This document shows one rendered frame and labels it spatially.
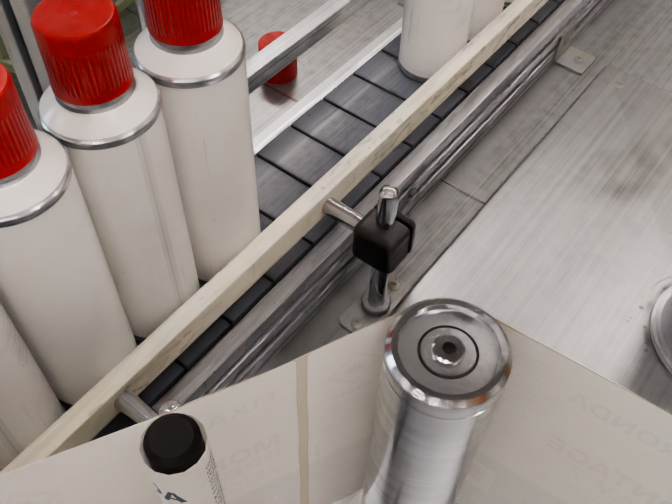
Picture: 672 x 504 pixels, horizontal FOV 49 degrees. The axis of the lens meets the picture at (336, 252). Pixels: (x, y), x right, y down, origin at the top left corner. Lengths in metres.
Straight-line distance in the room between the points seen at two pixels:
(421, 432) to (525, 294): 0.25
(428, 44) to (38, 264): 0.35
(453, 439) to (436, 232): 0.34
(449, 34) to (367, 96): 0.08
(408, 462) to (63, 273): 0.17
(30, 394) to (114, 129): 0.13
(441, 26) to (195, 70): 0.26
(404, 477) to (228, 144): 0.19
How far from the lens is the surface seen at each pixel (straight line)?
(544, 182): 0.54
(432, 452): 0.24
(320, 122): 0.56
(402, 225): 0.44
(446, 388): 0.22
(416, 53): 0.59
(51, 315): 0.36
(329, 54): 0.70
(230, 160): 0.39
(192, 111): 0.36
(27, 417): 0.38
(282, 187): 0.51
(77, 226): 0.33
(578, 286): 0.49
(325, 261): 0.48
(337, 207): 0.46
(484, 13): 0.63
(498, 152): 0.63
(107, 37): 0.31
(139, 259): 0.38
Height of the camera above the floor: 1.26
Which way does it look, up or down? 52 degrees down
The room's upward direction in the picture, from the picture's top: 2 degrees clockwise
